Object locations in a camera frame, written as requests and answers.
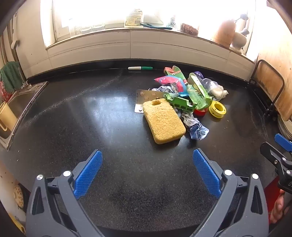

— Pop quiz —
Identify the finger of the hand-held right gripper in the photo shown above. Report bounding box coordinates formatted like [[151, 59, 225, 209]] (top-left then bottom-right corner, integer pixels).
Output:
[[275, 133, 292, 153], [260, 142, 292, 170]]

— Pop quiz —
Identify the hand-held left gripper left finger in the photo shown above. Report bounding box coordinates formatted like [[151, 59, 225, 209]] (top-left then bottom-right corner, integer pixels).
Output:
[[26, 149, 105, 237]]

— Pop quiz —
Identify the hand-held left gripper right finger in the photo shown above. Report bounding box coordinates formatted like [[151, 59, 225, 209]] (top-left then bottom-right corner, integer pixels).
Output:
[[189, 148, 270, 237]]

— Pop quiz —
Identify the blue white paper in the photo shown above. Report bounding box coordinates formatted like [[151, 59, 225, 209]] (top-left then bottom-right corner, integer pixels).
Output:
[[181, 111, 210, 140]]

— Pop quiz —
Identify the white foam piece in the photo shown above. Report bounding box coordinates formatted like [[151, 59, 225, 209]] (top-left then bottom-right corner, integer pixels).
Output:
[[211, 88, 228, 101]]

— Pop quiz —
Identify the person's right hand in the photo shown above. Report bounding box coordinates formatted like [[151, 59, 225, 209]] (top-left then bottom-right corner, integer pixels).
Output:
[[269, 191, 286, 225]]

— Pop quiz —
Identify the stack of plates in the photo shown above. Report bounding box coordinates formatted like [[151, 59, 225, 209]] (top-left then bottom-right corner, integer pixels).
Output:
[[277, 114, 292, 142]]

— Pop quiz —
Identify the red fabric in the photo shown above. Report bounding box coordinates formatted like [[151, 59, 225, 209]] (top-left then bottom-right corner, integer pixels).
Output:
[[266, 175, 284, 225]]

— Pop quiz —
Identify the wooden cutting board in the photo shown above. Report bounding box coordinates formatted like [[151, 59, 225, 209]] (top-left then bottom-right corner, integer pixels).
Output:
[[274, 75, 292, 121]]

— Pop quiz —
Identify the yellow tape spool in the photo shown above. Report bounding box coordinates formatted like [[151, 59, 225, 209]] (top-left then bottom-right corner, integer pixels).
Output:
[[209, 101, 227, 118]]

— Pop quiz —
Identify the yellow sponge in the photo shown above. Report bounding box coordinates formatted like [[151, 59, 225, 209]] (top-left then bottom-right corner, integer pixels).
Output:
[[143, 98, 186, 144]]

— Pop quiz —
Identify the round speckled object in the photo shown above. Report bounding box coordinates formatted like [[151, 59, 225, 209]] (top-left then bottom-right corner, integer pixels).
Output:
[[14, 184, 25, 209]]

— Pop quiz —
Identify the green plastic tray piece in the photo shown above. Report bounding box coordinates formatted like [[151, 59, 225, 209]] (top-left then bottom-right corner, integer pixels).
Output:
[[165, 92, 194, 112]]

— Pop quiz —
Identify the green carton box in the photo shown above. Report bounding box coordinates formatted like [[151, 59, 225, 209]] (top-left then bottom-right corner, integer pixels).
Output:
[[187, 75, 214, 110]]

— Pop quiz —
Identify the clear plastic bottle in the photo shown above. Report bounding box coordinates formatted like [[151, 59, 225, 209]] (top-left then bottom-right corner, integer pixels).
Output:
[[202, 78, 223, 95]]

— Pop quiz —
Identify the steel sink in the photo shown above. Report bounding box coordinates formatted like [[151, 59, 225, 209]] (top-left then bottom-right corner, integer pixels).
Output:
[[6, 81, 49, 151]]

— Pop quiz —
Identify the yellow cup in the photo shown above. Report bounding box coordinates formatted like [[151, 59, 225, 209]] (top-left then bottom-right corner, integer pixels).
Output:
[[0, 101, 17, 139]]

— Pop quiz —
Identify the pink and blue wrapper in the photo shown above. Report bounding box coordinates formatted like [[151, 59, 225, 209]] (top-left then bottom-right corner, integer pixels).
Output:
[[153, 76, 189, 94]]

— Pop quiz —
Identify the red and green wrapper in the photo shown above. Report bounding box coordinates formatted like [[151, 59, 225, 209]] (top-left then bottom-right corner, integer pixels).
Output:
[[164, 65, 186, 82]]

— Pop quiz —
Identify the white vase with flowers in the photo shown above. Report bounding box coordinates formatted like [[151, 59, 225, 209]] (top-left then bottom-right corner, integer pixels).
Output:
[[230, 14, 249, 52]]

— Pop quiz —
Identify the red patterned cloth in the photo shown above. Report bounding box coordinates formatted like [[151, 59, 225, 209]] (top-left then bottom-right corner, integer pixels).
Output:
[[0, 82, 12, 101]]

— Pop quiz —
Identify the terracotta vase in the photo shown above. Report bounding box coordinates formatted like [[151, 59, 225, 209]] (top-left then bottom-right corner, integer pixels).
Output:
[[211, 19, 236, 48]]

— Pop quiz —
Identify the green knit cloth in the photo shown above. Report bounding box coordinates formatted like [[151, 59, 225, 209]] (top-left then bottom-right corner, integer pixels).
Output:
[[0, 61, 22, 94]]

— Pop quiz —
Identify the brown block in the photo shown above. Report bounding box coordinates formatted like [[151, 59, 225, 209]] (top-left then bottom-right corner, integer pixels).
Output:
[[180, 23, 199, 36]]

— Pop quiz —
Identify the pale carton box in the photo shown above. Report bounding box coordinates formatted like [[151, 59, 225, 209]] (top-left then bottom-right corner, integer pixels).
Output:
[[124, 9, 145, 28]]

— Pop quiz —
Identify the metal bracket plate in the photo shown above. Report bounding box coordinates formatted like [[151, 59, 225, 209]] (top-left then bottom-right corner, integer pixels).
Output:
[[135, 89, 166, 114]]

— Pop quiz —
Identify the teal handled tool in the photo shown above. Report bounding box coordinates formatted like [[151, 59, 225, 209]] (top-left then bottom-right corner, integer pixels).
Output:
[[140, 23, 173, 30]]

